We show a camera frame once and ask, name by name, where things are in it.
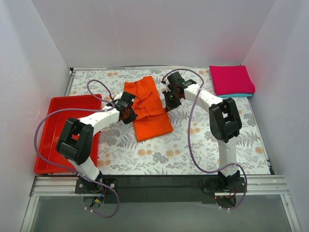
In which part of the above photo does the folded magenta t shirt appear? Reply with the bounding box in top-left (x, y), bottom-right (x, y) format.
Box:
top-left (209, 65), bottom-right (255, 95)

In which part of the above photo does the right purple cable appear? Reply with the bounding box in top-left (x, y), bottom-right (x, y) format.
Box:
top-left (161, 69), bottom-right (248, 211)

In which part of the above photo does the purple cable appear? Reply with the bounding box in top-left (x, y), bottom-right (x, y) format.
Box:
top-left (161, 69), bottom-right (248, 211)
top-left (34, 79), bottom-right (120, 218)

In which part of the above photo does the red plastic bin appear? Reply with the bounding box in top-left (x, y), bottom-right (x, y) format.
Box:
top-left (34, 94), bottom-right (101, 174)

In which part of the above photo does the floral patterned table mat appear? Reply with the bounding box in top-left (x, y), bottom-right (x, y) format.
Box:
top-left (70, 68), bottom-right (270, 175)

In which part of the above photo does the orange t shirt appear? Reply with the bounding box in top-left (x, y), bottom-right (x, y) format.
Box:
top-left (124, 76), bottom-right (173, 142)

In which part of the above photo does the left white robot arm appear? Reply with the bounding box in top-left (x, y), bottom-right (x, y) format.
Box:
top-left (56, 91), bottom-right (138, 193)

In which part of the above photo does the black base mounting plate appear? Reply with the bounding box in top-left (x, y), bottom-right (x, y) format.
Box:
top-left (74, 175), bottom-right (247, 203)

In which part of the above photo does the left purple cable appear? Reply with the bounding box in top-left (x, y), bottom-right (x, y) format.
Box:
top-left (34, 79), bottom-right (120, 218)

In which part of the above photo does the folded teal t shirt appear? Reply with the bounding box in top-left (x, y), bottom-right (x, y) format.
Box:
top-left (218, 93), bottom-right (253, 99)

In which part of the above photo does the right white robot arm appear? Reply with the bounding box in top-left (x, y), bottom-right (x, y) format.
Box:
top-left (161, 71), bottom-right (242, 192)

